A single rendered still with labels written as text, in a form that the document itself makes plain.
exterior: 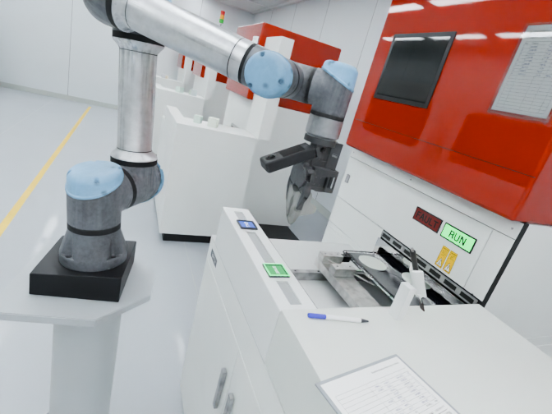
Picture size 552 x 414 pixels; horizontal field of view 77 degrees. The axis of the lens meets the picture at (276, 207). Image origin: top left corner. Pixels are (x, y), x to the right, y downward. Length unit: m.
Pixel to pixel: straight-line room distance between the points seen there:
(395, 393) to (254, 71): 0.59
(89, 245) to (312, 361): 0.56
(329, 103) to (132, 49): 0.47
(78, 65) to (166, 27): 8.01
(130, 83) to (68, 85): 7.86
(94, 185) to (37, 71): 8.04
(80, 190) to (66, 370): 0.49
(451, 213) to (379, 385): 0.69
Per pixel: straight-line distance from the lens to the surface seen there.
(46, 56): 8.79
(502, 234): 1.12
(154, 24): 0.74
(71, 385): 1.15
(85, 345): 1.05
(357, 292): 1.09
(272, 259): 0.93
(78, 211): 0.88
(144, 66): 0.92
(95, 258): 0.90
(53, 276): 0.92
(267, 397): 0.83
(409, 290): 0.84
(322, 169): 0.76
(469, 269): 1.17
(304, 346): 0.68
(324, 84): 0.74
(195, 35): 0.69
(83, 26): 8.68
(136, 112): 0.93
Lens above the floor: 1.39
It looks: 19 degrees down
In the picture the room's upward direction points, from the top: 15 degrees clockwise
